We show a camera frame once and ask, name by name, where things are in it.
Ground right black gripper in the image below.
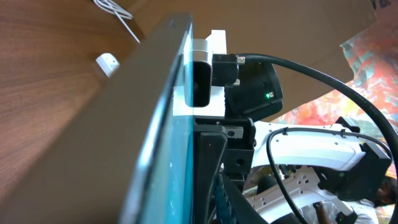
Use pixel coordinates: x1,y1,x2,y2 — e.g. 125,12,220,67
193,118,268,224

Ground turquoise screen smartphone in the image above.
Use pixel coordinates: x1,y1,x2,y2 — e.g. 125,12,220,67
1,13,192,223

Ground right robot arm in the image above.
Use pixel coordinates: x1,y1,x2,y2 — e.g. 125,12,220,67
193,54,397,223

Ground white power strip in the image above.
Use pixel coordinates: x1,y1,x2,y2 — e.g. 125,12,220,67
95,53,120,78

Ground right camera black cable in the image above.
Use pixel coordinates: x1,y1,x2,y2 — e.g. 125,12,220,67
211,53,398,224

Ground white power strip cord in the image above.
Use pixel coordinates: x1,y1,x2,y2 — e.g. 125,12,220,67
92,0,141,44

